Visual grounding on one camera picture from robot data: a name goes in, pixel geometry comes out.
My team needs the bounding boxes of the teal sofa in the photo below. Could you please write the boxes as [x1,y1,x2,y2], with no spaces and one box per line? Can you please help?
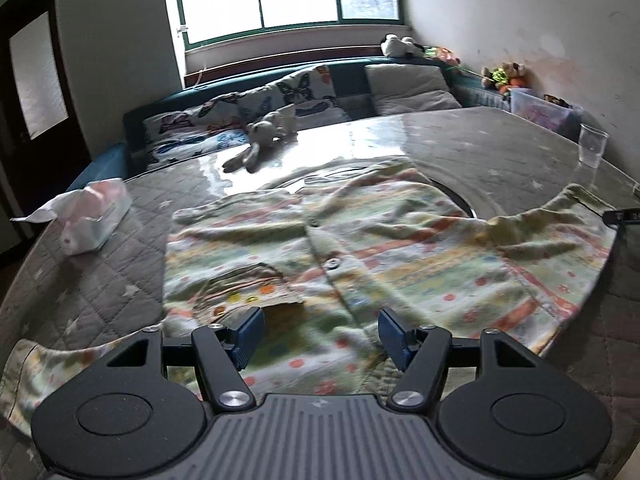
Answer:
[65,54,513,192]

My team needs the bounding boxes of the white black plush toy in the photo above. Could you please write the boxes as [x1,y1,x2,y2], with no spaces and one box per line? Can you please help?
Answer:
[380,34,427,59]

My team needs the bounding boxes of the brown plush bear toy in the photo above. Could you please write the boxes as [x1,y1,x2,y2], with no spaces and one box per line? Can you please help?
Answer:
[480,61,527,94]

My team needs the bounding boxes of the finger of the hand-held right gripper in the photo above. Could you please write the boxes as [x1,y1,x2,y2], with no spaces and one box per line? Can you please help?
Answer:
[602,209,640,227]

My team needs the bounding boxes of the pink white tissue pack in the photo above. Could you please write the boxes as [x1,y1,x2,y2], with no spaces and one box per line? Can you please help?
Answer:
[10,178,134,256]

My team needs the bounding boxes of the butterfly print pillow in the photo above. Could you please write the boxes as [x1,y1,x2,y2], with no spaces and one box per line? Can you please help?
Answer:
[236,65,352,127]
[142,94,253,167]

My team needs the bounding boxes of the colourful plush toy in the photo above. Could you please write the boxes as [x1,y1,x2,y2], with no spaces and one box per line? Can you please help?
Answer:
[424,45,462,67]

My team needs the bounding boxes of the grey plush rabbit toy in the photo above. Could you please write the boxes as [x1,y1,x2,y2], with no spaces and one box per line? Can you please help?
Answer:
[222,105,302,174]

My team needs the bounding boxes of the grey pillow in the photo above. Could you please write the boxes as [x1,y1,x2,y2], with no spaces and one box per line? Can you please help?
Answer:
[364,63,464,117]

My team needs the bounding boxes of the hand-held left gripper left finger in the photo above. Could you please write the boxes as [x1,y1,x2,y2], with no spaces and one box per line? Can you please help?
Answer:
[106,306,265,411]

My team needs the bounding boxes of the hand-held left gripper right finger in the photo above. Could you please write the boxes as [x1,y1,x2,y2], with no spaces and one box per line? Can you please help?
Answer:
[378,308,542,411]

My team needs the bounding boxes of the dark wooden door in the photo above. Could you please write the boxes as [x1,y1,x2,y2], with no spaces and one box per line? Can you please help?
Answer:
[0,0,93,263]

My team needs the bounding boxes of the colourful patterned button shirt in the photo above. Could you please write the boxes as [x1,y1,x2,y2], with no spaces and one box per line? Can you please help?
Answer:
[0,156,622,427]

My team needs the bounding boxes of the round glass turntable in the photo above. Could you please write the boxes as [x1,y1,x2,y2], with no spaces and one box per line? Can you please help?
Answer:
[260,152,571,221]

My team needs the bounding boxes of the clear plastic storage box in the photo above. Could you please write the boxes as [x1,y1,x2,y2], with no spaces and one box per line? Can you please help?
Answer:
[509,87,585,142]

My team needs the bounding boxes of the clear plastic cup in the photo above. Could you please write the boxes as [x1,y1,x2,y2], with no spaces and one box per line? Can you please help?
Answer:
[577,123,610,169]

